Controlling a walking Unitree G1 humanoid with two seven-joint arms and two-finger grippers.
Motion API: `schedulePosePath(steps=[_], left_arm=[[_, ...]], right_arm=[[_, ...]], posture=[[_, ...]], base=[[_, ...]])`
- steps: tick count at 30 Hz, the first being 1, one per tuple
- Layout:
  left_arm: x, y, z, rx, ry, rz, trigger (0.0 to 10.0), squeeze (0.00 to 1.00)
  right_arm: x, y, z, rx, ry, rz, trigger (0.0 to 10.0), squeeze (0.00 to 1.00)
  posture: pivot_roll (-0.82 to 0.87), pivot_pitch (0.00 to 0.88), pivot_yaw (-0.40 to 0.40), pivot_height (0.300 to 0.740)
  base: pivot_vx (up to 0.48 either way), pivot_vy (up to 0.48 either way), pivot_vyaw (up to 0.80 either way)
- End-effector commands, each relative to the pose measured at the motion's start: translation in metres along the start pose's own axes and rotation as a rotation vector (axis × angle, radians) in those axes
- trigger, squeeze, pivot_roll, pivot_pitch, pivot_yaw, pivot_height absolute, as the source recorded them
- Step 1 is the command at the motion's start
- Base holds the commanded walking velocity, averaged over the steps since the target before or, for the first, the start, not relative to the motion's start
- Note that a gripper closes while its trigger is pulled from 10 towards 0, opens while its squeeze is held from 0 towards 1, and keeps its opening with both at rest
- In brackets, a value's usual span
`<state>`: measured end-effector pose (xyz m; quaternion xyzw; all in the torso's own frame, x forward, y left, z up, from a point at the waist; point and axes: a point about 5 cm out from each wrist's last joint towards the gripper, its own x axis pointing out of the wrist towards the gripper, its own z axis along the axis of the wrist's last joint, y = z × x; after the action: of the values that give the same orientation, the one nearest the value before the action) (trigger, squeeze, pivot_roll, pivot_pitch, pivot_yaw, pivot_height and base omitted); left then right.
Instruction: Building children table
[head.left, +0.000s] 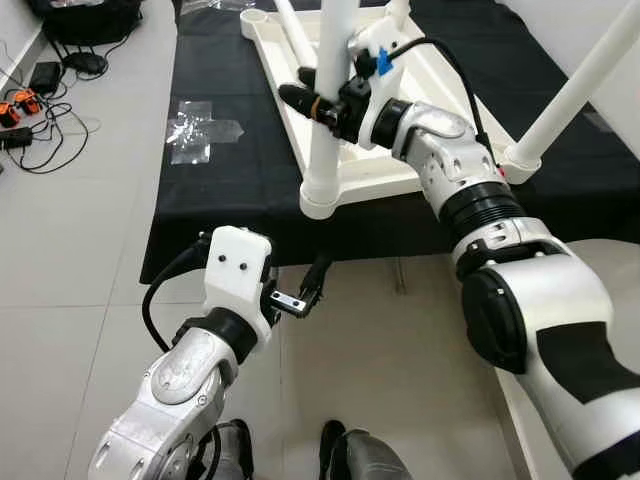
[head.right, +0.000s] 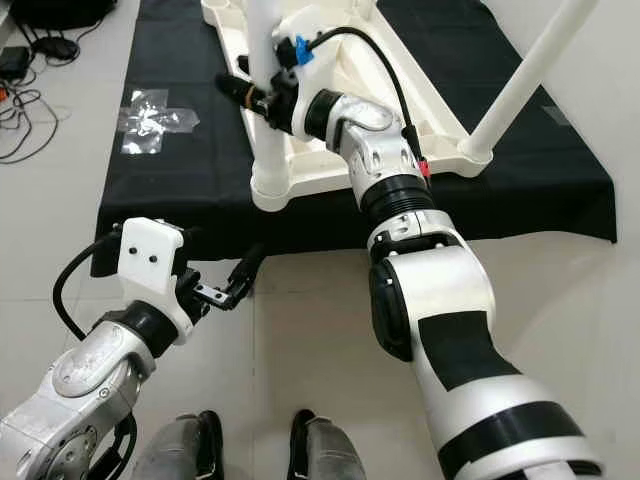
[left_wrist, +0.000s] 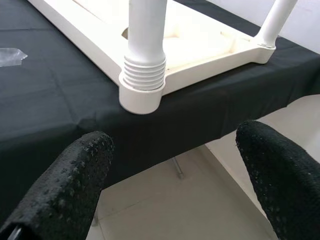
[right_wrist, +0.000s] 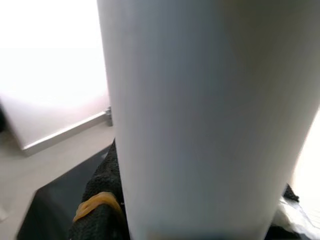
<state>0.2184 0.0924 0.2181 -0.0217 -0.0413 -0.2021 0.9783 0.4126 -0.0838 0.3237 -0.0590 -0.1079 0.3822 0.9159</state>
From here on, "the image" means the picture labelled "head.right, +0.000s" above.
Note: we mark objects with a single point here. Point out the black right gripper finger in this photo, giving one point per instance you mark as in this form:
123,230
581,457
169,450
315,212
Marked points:
235,90
245,65

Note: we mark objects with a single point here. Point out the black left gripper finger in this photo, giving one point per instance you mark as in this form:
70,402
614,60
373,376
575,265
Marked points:
245,272

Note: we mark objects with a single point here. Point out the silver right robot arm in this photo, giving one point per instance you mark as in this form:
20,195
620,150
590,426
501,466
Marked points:
370,140

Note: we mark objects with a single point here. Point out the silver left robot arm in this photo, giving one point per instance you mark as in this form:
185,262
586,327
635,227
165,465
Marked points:
100,370

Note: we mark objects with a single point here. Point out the white plastic table top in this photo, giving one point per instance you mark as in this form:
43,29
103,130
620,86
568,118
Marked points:
305,150

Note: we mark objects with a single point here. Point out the black table cloth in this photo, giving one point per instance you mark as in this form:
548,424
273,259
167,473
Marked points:
160,200

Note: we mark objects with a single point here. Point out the silver robot left leg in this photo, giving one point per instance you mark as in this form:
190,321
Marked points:
190,450

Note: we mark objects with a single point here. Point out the silver robot leg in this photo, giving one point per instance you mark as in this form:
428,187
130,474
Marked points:
335,450
190,450

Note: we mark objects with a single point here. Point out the black chair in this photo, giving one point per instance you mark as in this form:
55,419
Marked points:
60,12

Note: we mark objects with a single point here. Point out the silver robot right leg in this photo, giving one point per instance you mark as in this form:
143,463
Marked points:
335,450

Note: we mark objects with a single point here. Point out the black adapter brick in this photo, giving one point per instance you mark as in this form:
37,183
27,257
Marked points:
15,62

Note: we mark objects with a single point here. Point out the grey tape patch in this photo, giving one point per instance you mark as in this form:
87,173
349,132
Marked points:
555,115

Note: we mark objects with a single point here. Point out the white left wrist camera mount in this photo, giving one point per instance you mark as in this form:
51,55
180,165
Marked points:
150,250

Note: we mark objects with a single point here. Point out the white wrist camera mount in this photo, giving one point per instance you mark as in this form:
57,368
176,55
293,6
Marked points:
150,250
300,30

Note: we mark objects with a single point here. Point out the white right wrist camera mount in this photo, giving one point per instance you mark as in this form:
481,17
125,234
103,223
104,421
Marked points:
300,30

